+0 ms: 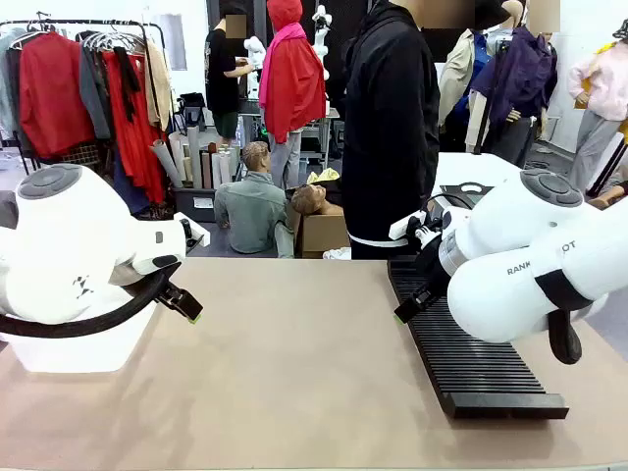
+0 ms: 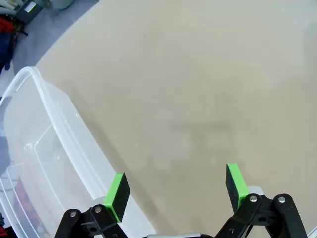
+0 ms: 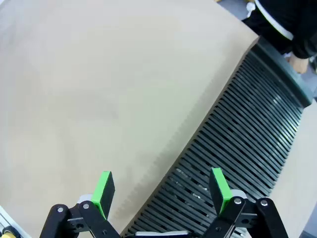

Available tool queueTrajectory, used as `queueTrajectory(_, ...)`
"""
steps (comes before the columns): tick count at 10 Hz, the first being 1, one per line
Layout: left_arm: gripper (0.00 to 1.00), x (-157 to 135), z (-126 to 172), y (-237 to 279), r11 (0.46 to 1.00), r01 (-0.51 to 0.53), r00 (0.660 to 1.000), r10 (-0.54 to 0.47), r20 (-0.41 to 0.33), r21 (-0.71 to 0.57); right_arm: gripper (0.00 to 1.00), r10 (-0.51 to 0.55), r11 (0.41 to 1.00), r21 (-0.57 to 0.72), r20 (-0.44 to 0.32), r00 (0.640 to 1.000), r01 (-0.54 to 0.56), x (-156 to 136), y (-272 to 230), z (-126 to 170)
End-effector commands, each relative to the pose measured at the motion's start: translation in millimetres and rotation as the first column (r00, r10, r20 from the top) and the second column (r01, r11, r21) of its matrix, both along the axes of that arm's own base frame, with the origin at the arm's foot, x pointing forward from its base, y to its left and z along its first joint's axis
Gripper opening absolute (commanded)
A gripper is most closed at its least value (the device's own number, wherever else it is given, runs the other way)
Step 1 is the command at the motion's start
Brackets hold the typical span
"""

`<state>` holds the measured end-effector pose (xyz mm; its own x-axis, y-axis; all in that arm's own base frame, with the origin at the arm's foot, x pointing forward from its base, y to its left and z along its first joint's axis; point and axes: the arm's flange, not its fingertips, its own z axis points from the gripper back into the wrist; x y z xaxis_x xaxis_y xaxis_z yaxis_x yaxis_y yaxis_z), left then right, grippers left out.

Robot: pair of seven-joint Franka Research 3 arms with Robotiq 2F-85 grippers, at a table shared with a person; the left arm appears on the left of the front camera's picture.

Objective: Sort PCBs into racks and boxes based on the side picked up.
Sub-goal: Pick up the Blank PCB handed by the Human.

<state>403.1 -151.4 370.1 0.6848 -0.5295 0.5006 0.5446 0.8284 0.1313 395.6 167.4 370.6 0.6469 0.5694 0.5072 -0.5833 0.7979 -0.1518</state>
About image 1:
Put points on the dark plastic bin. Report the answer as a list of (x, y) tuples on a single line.
[(193, 206)]

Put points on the black metal clothes rail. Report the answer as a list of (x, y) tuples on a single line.
[(88, 22)]

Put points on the small white humanoid robot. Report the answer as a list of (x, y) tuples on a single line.
[(254, 64), (321, 39)]

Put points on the mannequin in red jacket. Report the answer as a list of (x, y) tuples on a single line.
[(294, 88)]

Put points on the black hanging scarf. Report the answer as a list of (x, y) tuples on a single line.
[(126, 83)]

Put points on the yellow cloth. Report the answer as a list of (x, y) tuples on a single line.
[(326, 175)]

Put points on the mannequin in purple jacket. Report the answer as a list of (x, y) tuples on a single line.
[(525, 83)]

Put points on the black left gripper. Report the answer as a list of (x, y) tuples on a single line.
[(169, 293)]

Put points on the white paper roll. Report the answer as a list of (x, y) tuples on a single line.
[(225, 167)]

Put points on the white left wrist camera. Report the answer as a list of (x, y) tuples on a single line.
[(200, 236)]

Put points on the gray hanging garment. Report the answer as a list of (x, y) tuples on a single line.
[(93, 93)]

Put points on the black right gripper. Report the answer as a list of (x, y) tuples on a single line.
[(432, 275)]

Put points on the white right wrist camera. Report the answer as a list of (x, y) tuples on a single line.
[(404, 225)]

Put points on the person in black t-shirt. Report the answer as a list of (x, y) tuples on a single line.
[(221, 64)]

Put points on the brown-haired mannequin head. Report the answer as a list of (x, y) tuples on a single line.
[(311, 198)]

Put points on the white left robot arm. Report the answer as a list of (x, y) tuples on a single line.
[(64, 235)]

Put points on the white side table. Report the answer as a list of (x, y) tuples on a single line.
[(456, 169)]

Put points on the brown cardboard box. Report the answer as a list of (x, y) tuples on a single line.
[(324, 235)]

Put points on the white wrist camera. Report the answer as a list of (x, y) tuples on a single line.
[(200, 236), (404, 225)]

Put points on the mannequin in beige coat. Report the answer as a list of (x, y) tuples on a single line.
[(458, 73)]

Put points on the seated mannequin gray jacket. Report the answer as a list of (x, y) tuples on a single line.
[(250, 211)]

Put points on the red hanging shirt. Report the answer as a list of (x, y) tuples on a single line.
[(51, 93)]

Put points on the mannequin in pink sweater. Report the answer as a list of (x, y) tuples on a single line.
[(603, 88)]

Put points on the beige paper roll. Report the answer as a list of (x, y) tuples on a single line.
[(179, 159)]

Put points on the black stool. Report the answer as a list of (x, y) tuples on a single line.
[(192, 110)]

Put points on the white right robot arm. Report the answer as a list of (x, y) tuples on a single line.
[(510, 294)]

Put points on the dark brown serving tray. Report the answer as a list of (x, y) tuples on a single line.
[(466, 197)]

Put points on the red hanging dress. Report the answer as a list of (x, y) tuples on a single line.
[(137, 147)]

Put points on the white sneaker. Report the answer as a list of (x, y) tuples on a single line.
[(338, 253)]

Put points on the beige hanging garment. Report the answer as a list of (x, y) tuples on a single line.
[(158, 88)]

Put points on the person in black jacket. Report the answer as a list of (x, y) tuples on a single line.
[(387, 122)]

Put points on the brown paper roll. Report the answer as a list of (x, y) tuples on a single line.
[(206, 172)]

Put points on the black slotted PCB rack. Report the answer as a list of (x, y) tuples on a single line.
[(471, 363)]

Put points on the gray paper roll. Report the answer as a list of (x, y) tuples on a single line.
[(194, 157), (167, 164)]

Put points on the gray metal workbench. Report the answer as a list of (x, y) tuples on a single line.
[(316, 132)]

